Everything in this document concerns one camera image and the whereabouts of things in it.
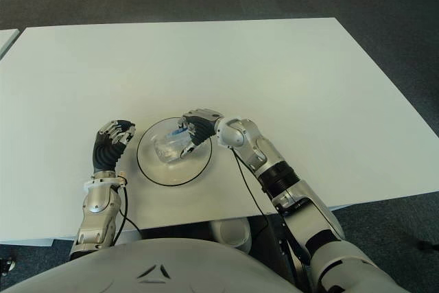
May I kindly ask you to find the black and silver left hand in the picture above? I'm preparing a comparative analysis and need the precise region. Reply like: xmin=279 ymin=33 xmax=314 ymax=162
xmin=91 ymin=119 xmax=137 ymax=172

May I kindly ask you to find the white side table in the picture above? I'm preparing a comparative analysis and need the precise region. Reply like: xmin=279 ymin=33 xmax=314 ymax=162
xmin=0 ymin=28 xmax=20 ymax=61

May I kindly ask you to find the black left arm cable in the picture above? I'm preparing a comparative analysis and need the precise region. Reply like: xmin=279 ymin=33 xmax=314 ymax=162
xmin=111 ymin=178 xmax=142 ymax=243

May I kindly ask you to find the clear plate with black rim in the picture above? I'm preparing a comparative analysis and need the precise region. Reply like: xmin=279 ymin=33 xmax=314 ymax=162
xmin=136 ymin=117 xmax=213 ymax=187

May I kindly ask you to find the white cylindrical table leg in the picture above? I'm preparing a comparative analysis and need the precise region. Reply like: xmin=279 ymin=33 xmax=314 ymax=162
xmin=208 ymin=218 xmax=253 ymax=253

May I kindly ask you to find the black and white caster wheel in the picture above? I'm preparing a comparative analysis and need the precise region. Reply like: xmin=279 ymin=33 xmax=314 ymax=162
xmin=0 ymin=257 xmax=16 ymax=277

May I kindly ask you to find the grey robot torso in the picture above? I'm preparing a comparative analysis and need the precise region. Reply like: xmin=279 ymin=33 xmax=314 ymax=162
xmin=0 ymin=237 xmax=309 ymax=293

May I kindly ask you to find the black and silver right hand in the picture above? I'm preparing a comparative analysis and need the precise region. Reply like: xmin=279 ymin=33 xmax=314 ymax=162
xmin=177 ymin=108 xmax=224 ymax=160

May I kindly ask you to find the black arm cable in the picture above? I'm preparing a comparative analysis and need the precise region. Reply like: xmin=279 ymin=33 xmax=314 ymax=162
xmin=230 ymin=147 xmax=311 ymax=266
xmin=111 ymin=178 xmax=142 ymax=243

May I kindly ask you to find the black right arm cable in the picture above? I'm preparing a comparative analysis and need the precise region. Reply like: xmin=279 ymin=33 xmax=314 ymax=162
xmin=230 ymin=147 xmax=311 ymax=266

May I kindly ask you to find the clear bottle with blue cap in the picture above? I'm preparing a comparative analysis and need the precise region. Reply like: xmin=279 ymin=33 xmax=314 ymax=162
xmin=152 ymin=127 xmax=193 ymax=165

